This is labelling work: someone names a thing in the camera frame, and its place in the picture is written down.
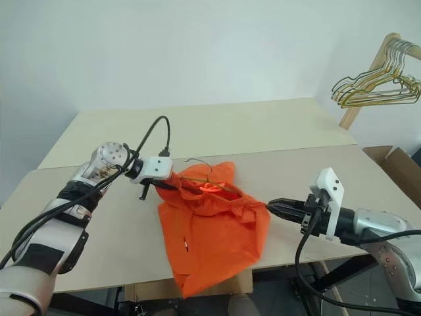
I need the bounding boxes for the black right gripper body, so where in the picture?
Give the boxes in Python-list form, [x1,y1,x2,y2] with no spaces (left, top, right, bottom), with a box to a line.
[300,193,330,237]

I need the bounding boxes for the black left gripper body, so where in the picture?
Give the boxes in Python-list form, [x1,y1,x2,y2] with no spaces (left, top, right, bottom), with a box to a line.
[138,178,172,201]

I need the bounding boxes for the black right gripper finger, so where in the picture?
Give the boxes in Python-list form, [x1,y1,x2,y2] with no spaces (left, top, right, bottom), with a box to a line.
[266,197,309,212]
[267,205,307,226]

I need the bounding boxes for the thin wire hanger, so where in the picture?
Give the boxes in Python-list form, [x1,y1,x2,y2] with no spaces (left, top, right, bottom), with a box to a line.
[180,157,239,196]

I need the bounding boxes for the orange shorts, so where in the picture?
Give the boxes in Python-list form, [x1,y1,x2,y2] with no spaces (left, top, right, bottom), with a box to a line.
[154,161,272,300]

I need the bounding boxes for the brown cardboard sheet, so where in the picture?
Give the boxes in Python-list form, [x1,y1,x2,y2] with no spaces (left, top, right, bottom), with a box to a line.
[0,144,397,294]

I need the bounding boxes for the wooden stick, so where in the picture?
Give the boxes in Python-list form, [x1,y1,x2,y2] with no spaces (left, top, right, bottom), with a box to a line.
[318,259,347,316]

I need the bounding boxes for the wooden clothes rack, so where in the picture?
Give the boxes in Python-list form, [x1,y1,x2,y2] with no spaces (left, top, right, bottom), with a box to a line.
[339,32,421,130]

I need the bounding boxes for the brown cardboard box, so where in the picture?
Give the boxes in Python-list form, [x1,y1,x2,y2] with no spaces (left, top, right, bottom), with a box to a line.
[362,145,421,199]

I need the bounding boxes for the beige rounded shape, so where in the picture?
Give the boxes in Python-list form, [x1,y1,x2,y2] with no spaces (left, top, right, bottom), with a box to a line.
[228,293,260,316]

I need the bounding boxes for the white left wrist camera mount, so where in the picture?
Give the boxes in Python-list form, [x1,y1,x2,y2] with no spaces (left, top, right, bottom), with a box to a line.
[130,157,174,184]

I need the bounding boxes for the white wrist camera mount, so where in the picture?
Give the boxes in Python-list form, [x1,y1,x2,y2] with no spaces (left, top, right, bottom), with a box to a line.
[130,157,174,184]
[309,167,346,242]

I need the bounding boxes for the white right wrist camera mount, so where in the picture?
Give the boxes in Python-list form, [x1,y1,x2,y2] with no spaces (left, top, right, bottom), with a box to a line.
[309,167,346,242]

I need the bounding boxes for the black metal table frame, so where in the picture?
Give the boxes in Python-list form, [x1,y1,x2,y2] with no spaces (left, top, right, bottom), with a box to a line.
[288,255,382,299]

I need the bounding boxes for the dark green wire hanger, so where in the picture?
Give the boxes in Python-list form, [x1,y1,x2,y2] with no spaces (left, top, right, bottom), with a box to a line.
[331,41,407,103]

